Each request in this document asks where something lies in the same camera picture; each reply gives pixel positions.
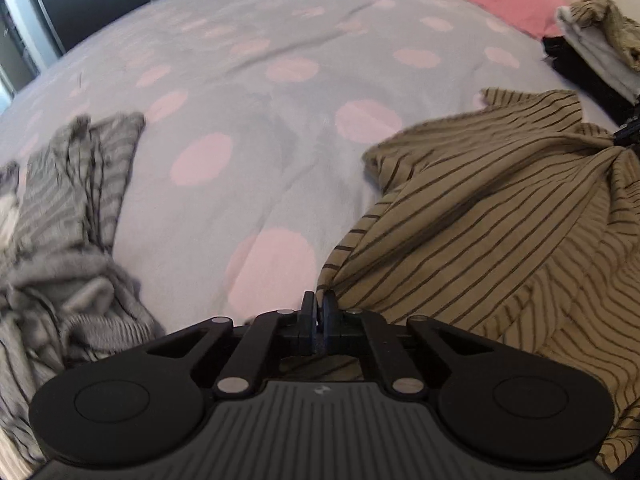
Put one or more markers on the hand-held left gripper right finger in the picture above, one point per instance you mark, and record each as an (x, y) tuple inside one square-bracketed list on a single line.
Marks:
[(327, 316)]

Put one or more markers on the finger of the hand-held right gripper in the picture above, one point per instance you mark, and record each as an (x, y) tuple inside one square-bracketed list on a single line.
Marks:
[(628, 132)]

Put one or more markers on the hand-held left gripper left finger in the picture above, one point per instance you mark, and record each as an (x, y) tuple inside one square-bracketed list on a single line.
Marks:
[(310, 316)]

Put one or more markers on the olive striped shirt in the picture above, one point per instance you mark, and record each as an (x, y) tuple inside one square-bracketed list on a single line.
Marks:
[(480, 220)]

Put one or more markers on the folded black garment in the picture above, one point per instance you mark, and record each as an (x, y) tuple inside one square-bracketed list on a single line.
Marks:
[(575, 67)]

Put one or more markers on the folded white garment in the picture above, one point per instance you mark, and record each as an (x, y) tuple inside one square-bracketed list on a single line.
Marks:
[(595, 55)]

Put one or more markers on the folded olive garment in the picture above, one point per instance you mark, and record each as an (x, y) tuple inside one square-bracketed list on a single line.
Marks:
[(610, 25)]

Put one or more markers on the grey pink-dotted duvet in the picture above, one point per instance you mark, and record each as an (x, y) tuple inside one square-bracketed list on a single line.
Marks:
[(280, 125)]

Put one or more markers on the dark grey striped garment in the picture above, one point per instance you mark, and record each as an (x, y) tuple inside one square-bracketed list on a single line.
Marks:
[(8, 180)]

